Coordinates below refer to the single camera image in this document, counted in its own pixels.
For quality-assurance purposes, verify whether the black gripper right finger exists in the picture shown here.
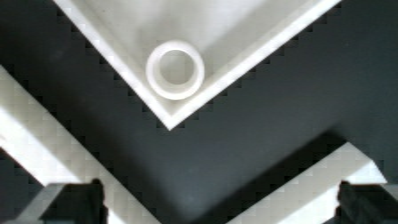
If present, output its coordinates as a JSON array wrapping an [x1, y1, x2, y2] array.
[[336, 181, 398, 224]]

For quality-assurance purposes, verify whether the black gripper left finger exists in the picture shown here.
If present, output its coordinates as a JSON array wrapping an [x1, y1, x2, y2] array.
[[15, 179, 109, 224]]

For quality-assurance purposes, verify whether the white square table top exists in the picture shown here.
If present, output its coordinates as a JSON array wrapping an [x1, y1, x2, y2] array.
[[54, 0, 341, 128]]

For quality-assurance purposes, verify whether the white L-shaped obstacle fixture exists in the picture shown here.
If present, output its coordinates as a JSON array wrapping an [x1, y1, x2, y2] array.
[[0, 66, 391, 224]]

